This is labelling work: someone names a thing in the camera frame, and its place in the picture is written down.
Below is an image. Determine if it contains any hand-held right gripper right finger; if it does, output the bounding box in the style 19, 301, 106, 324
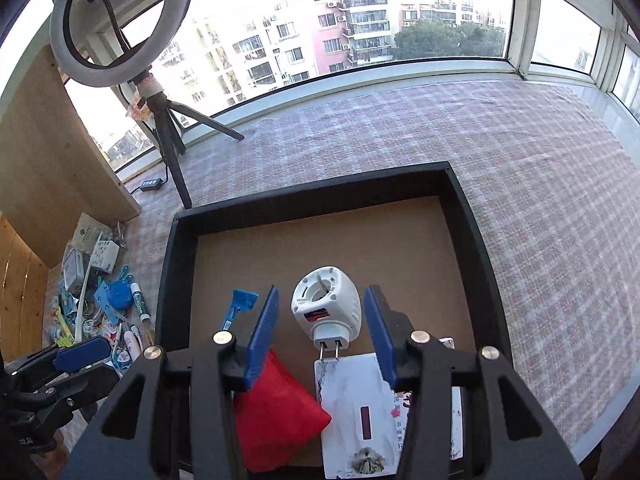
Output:
362, 285, 586, 480

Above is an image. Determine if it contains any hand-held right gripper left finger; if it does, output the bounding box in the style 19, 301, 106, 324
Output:
60, 285, 281, 480

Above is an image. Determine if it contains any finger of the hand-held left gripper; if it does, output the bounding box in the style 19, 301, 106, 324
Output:
22, 362, 122, 428
7, 336, 112, 391

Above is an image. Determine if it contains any white plug-in device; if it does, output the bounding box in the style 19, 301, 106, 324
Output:
291, 266, 362, 363

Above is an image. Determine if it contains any green white glue stick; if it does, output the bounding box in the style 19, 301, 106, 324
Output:
131, 282, 151, 322

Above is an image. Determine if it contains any black tray container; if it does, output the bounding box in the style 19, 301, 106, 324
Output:
152, 161, 513, 480

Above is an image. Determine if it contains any blue flat packet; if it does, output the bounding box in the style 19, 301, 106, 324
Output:
221, 288, 260, 333

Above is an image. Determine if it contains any long white plastic stick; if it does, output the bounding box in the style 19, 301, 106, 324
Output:
74, 232, 112, 346

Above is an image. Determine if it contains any blue card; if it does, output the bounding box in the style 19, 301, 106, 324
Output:
94, 280, 113, 321

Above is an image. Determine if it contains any blue tape measure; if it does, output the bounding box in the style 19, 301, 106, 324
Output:
107, 280, 135, 313

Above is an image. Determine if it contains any grey tin box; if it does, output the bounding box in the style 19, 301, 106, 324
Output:
62, 247, 93, 293

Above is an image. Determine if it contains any white printed booklet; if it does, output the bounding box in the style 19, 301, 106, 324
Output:
314, 337, 466, 480

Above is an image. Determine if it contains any red cloth pouch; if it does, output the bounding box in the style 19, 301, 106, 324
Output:
232, 349, 333, 475

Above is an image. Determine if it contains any wooden slat panel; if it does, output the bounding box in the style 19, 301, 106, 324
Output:
0, 214, 51, 348

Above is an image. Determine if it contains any white dotted tissue pack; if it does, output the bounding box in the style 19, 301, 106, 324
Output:
92, 240, 121, 273

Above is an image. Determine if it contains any beige paper packet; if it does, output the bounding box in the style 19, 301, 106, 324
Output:
74, 212, 113, 253

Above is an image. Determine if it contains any light wooden board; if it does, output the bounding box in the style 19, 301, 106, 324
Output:
0, 44, 142, 268

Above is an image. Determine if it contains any checkered tablecloth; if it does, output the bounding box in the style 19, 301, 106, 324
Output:
45, 77, 640, 466

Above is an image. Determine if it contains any small printed packet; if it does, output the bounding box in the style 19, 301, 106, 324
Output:
127, 95, 153, 123

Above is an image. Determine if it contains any black power cable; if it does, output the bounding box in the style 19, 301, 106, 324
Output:
117, 82, 173, 196

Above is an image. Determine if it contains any white ring light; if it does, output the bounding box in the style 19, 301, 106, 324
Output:
49, 0, 196, 86

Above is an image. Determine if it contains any white window frame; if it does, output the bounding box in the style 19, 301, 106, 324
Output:
0, 0, 640, 171

